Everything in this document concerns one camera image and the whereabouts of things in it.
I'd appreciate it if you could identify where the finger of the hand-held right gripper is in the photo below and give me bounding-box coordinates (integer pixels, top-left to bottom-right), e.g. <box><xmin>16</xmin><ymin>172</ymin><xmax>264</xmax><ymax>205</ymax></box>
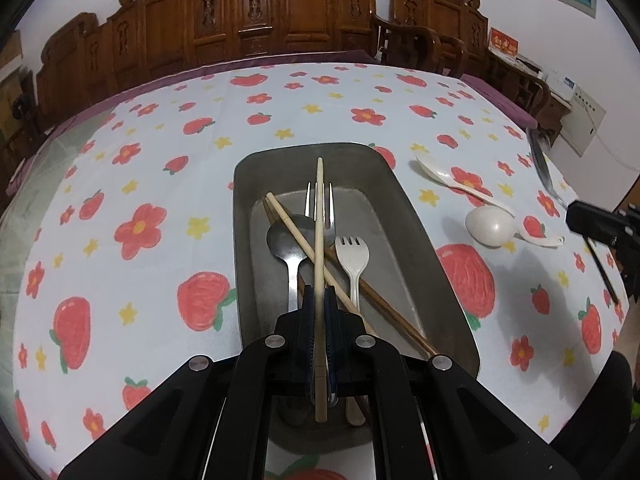
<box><xmin>566</xmin><ymin>199</ymin><xmax>640</xmax><ymax>282</ymax></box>

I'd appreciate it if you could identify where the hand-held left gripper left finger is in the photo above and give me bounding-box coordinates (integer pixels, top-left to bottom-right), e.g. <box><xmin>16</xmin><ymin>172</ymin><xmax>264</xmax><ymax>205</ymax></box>
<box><xmin>57</xmin><ymin>284</ymin><xmax>321</xmax><ymax>480</ymax></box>

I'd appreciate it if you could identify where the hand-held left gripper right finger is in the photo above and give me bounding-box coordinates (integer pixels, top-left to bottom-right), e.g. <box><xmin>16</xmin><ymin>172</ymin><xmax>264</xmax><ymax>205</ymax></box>
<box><xmin>324</xmin><ymin>285</ymin><xmax>583</xmax><ymax>480</ymax></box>

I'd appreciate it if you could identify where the white plastic fork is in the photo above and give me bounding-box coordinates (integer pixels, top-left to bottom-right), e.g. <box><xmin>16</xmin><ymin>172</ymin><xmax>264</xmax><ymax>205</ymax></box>
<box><xmin>334</xmin><ymin>236</ymin><xmax>372</xmax><ymax>427</ymax></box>

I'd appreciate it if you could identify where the light wooden chopstick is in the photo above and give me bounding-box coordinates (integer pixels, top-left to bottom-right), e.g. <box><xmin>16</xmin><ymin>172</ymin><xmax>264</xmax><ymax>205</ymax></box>
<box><xmin>265</xmin><ymin>192</ymin><xmax>364</xmax><ymax>317</ymax></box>
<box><xmin>314</xmin><ymin>157</ymin><xmax>329</xmax><ymax>423</ymax></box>

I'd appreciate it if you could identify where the metal tray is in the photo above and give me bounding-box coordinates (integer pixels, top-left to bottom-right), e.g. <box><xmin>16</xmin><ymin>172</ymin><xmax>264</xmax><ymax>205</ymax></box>
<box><xmin>232</xmin><ymin>142</ymin><xmax>482</xmax><ymax>453</ymax></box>

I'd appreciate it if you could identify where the metal fork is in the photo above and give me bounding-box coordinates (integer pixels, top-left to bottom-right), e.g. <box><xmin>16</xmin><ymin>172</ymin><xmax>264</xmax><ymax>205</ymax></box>
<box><xmin>305</xmin><ymin>181</ymin><xmax>336</xmax><ymax>249</ymax></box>

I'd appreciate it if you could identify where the white plastic spoon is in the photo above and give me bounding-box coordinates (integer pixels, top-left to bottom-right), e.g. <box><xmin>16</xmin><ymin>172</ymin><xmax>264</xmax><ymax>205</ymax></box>
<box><xmin>414</xmin><ymin>154</ymin><xmax>517</xmax><ymax>217</ymax></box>
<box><xmin>465</xmin><ymin>206</ymin><xmax>566</xmax><ymax>249</ymax></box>

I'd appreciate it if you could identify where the dark wooden armchair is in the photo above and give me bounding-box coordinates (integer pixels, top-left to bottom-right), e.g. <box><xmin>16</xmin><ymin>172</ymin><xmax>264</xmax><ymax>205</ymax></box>
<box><xmin>487</xmin><ymin>52</ymin><xmax>552</xmax><ymax>127</ymax></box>
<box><xmin>375</xmin><ymin>15</ymin><xmax>443</xmax><ymax>69</ymax></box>
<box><xmin>437</xmin><ymin>35</ymin><xmax>472</xmax><ymax>79</ymax></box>

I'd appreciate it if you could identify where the dark clothing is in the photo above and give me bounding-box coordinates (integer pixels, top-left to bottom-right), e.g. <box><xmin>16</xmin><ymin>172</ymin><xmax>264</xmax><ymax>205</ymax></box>
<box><xmin>547</xmin><ymin>347</ymin><xmax>640</xmax><ymax>466</ymax></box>

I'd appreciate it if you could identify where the strawberry flower printed tablecloth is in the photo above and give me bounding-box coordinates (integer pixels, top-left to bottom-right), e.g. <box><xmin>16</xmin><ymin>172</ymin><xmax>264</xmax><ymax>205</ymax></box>
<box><xmin>0</xmin><ymin>62</ymin><xmax>632</xmax><ymax>480</ymax></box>

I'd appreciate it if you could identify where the carved wooden chair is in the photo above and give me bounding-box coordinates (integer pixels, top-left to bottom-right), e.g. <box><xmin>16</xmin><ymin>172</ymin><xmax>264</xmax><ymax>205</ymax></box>
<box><xmin>390</xmin><ymin>0</ymin><xmax>490</xmax><ymax>68</ymax></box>
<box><xmin>107</xmin><ymin>0</ymin><xmax>238</xmax><ymax>93</ymax></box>
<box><xmin>35</xmin><ymin>12</ymin><xmax>113</xmax><ymax>128</ymax></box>
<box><xmin>235</xmin><ymin>0</ymin><xmax>378</xmax><ymax>63</ymax></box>

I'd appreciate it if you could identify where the white cable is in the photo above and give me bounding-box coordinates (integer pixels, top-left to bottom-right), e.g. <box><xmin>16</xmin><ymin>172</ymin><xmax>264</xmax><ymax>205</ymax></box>
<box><xmin>597</xmin><ymin>132</ymin><xmax>640</xmax><ymax>174</ymax></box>

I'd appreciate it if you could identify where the white wall box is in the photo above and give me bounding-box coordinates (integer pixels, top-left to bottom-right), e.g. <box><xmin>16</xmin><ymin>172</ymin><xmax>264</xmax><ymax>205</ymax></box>
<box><xmin>554</xmin><ymin>72</ymin><xmax>609</xmax><ymax>157</ymax></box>

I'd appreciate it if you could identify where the red wall sign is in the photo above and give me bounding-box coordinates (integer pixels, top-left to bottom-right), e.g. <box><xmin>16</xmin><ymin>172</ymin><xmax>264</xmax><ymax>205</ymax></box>
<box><xmin>487</xmin><ymin>27</ymin><xmax>520</xmax><ymax>61</ymax></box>

